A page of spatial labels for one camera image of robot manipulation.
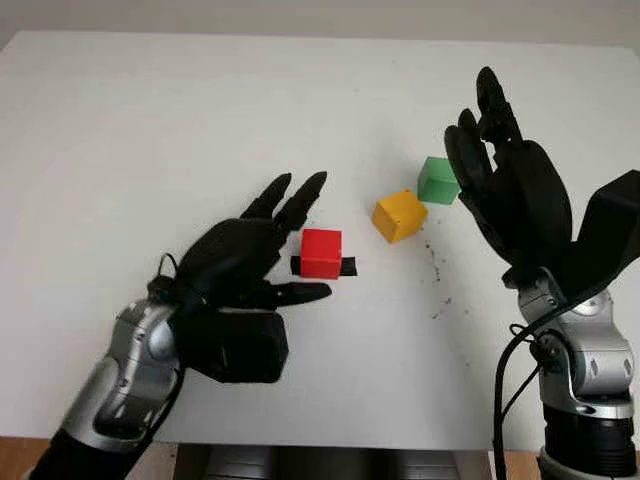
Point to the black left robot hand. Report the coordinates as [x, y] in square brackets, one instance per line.
[225, 260]

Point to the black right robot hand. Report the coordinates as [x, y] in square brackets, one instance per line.
[525, 200]

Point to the green block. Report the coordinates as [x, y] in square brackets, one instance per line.
[437, 185]

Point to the yellow block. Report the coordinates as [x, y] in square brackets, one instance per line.
[397, 215]

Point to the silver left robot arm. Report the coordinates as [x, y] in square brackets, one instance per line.
[130, 370]

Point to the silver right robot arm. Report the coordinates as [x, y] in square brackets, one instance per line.
[590, 360]

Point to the red block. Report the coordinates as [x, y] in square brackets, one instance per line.
[320, 250]

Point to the black tape strip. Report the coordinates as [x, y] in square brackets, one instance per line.
[350, 266]

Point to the dark robot torso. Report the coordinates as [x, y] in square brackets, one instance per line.
[325, 465]

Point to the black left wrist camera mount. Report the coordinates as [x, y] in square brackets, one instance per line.
[235, 345]

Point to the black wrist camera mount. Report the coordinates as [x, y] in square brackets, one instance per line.
[610, 225]
[235, 345]

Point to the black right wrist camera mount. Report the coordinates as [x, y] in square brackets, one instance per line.
[610, 225]

